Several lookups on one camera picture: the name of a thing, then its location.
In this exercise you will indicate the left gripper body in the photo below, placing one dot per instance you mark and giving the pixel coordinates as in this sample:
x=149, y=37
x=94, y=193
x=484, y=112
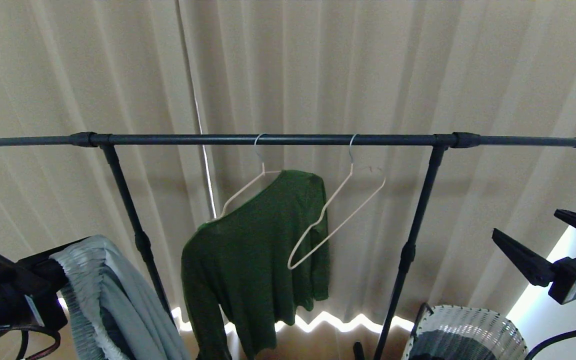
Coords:
x=3, y=295

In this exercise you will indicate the pale grey shorts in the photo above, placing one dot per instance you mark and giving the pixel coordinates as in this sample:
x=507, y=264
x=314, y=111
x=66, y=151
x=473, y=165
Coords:
x=118, y=300

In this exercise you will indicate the green printed shirt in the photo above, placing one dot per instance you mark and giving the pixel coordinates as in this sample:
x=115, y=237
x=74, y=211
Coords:
x=248, y=260

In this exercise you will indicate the pink clothes hanger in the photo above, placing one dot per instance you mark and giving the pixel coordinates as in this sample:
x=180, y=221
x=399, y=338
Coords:
x=352, y=169
x=263, y=167

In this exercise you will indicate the white laundry basket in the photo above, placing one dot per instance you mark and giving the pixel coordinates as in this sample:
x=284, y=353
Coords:
x=468, y=325

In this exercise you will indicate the black clothes rack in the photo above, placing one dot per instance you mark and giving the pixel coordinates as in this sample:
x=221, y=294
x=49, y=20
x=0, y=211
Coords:
x=268, y=140

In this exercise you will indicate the beige curtain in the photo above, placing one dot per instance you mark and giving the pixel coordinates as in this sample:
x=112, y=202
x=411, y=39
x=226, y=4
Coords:
x=318, y=60

